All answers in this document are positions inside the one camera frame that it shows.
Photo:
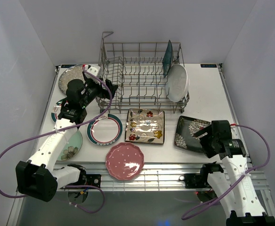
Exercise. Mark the teal square plate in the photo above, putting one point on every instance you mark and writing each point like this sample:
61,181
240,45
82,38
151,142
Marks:
167,59

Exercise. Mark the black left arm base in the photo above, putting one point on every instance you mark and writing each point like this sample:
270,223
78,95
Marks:
91,180

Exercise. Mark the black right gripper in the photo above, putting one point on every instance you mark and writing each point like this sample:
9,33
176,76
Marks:
209,151

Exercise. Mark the dark logo sticker right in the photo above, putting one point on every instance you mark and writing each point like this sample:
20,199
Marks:
208,65

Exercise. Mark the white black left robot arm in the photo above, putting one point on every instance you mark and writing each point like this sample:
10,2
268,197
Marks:
37,177

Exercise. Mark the white plate steam logo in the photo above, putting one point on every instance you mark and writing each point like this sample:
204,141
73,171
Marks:
105,131

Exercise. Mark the dark logo sticker left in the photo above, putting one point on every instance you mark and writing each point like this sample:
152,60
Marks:
67,66

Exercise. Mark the white plate green red rim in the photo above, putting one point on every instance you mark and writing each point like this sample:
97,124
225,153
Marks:
56,110

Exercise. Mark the pink dotted scalloped plate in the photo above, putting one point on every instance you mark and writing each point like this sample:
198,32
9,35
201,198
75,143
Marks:
124,161

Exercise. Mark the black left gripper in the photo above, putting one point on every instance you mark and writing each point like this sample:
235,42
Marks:
104,92

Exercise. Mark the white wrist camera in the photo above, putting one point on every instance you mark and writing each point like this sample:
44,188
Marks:
91,71
233,125

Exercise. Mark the black floral square plate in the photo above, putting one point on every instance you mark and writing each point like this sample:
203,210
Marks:
184,135

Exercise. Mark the white oval plate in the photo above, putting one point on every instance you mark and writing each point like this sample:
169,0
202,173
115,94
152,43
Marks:
178,83

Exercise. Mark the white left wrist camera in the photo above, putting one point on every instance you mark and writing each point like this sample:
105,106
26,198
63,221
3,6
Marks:
91,71

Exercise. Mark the cream floral square plate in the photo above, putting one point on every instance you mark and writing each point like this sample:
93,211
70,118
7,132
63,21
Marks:
145,126

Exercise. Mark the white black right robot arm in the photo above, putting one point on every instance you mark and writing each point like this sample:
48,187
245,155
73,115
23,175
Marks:
231,181

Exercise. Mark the grey wire dish rack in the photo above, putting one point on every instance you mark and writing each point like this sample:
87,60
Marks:
137,68

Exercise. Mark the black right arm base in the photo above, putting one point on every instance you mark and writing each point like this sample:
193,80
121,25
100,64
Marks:
200,180

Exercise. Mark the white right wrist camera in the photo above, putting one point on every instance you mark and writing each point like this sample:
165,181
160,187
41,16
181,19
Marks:
233,125

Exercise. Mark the speckled brown round plate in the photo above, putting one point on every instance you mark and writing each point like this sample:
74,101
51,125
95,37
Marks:
71,73

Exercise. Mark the dark logo sticker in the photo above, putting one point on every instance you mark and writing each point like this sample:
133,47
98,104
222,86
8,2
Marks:
67,66
208,65

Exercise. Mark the mint green flower plate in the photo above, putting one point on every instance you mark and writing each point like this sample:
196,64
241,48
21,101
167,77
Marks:
72,148

